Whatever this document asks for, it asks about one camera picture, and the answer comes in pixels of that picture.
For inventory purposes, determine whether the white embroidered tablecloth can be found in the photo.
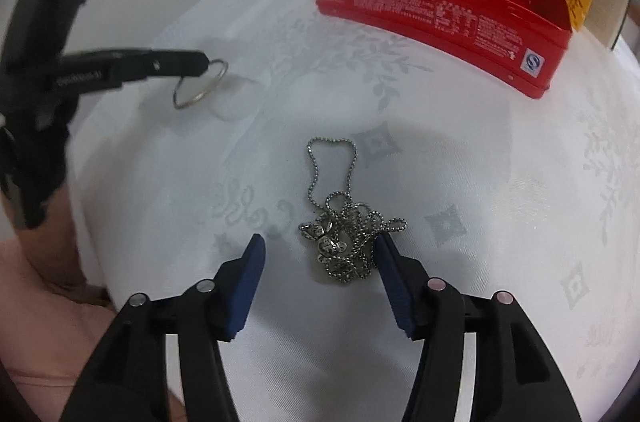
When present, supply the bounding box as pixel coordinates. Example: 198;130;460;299
65;0;640;422

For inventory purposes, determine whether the red plastic bin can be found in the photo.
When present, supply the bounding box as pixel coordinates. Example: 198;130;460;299
305;0;574;102

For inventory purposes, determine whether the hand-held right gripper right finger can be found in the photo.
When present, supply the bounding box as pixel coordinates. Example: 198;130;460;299
373;231;584;422

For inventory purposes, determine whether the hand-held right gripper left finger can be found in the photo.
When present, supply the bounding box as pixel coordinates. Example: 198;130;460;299
60;233;267;422

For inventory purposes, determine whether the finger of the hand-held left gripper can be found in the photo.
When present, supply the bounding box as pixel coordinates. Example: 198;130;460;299
120;46;212;83

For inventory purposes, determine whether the silver ball chain necklace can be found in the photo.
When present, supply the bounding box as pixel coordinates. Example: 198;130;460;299
299;136;408;287

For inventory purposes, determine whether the person's left forearm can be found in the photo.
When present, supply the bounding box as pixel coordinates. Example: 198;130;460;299
0;185;193;422

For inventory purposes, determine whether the metal key ring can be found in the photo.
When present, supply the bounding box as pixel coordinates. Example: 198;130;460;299
171;58;230;109

